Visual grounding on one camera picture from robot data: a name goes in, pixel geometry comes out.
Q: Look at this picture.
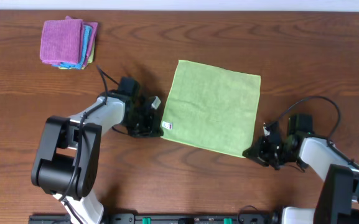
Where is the purple folded cloth on top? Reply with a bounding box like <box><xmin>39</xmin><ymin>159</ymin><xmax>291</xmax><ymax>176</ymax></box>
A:
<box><xmin>40</xmin><ymin>19</ymin><xmax>83</xmax><ymax>64</ymax></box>

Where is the green folded cloth at bottom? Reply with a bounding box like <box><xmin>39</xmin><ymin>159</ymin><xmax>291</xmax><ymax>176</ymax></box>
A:
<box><xmin>56</xmin><ymin>42</ymin><xmax>95</xmax><ymax>70</ymax></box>

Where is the green microfiber cloth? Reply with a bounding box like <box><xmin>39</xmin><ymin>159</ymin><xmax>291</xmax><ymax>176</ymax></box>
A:
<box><xmin>161</xmin><ymin>60</ymin><xmax>261</xmax><ymax>157</ymax></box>

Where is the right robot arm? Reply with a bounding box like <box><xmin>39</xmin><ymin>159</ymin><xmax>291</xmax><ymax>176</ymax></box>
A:
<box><xmin>243</xmin><ymin>114</ymin><xmax>359</xmax><ymax>223</ymax></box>

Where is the blue folded cloth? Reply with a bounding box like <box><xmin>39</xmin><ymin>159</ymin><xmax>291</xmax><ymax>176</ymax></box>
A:
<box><xmin>54</xmin><ymin>25</ymin><xmax>93</xmax><ymax>70</ymax></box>

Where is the purple folded cloth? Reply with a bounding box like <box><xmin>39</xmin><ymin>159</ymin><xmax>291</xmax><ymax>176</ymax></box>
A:
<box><xmin>40</xmin><ymin>19</ymin><xmax>83</xmax><ymax>64</ymax></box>
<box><xmin>61</xmin><ymin>17</ymin><xmax>98</xmax><ymax>63</ymax></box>

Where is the purple folded cloth lower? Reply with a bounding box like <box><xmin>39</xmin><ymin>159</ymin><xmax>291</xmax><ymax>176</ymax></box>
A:
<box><xmin>61</xmin><ymin>17</ymin><xmax>98</xmax><ymax>63</ymax></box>

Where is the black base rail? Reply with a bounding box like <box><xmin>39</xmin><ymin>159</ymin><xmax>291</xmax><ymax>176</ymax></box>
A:
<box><xmin>28</xmin><ymin>212</ymin><xmax>281</xmax><ymax>224</ymax></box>

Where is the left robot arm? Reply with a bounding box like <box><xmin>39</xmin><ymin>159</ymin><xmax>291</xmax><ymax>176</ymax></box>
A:
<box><xmin>29</xmin><ymin>77</ymin><xmax>163</xmax><ymax>224</ymax></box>

